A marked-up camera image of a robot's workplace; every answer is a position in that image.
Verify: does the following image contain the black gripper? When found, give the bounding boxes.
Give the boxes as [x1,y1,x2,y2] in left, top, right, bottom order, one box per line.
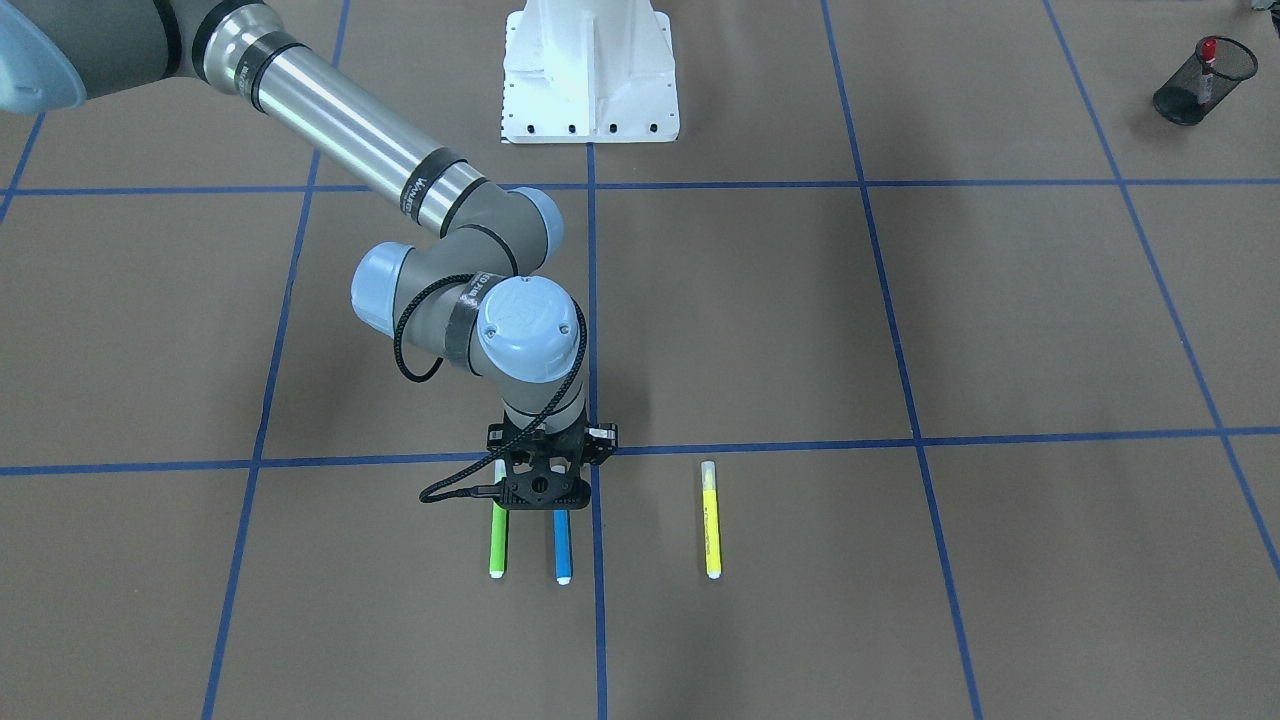
[485,420,618,511]

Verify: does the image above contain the blue marker pen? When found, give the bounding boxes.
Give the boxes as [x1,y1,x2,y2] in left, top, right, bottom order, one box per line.
[553,509,573,585]

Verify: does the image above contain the red marker pen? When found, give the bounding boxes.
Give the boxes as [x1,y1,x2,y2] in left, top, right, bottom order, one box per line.
[1196,36,1219,108]

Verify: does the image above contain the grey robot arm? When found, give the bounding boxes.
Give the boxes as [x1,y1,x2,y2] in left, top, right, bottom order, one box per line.
[3,1,617,511]

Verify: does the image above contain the green marker pen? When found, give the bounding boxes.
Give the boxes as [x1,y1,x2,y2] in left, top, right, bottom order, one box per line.
[488,502,509,580]

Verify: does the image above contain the yellow marker pen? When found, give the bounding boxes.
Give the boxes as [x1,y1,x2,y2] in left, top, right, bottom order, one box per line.
[700,460,723,580]

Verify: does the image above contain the black mesh cup far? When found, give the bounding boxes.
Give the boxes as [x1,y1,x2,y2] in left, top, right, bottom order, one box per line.
[1152,35,1260,126]

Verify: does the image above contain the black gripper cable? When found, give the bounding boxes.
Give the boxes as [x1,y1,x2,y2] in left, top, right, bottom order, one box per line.
[396,272,586,503]

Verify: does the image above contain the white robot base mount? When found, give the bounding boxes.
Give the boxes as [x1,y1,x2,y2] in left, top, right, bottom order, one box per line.
[500,1,681,143]

